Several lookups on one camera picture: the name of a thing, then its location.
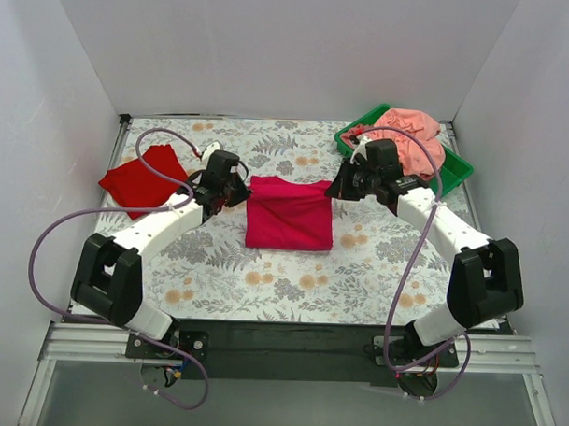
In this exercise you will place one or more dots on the green plastic bin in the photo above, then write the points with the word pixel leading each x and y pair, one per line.
pixel 453 169

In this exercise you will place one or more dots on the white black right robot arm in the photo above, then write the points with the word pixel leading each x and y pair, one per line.
pixel 484 282

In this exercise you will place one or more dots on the floral patterned table mat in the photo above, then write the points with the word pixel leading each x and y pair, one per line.
pixel 376 264

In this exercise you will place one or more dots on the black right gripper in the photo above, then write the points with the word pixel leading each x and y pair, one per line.
pixel 344 183

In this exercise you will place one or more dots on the folded red t shirt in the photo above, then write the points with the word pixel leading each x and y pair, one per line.
pixel 133 185

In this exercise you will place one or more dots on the dusty rose t shirt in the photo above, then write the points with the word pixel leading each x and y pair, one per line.
pixel 350 138

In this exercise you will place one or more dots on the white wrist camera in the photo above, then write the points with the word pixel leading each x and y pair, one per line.
pixel 204 155
pixel 359 155

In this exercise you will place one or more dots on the aluminium front frame rail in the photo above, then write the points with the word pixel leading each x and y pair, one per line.
pixel 92 375

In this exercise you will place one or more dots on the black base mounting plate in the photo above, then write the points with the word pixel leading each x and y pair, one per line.
pixel 264 350

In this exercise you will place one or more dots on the magenta t shirt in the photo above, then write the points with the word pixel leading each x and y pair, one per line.
pixel 283 215

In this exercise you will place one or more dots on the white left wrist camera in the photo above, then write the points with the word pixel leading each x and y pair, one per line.
pixel 204 155

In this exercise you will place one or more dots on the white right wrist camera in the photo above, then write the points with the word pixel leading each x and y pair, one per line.
pixel 359 155

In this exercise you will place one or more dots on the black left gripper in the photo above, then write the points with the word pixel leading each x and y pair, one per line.
pixel 234 193

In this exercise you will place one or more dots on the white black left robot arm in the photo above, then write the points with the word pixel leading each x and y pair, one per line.
pixel 109 277

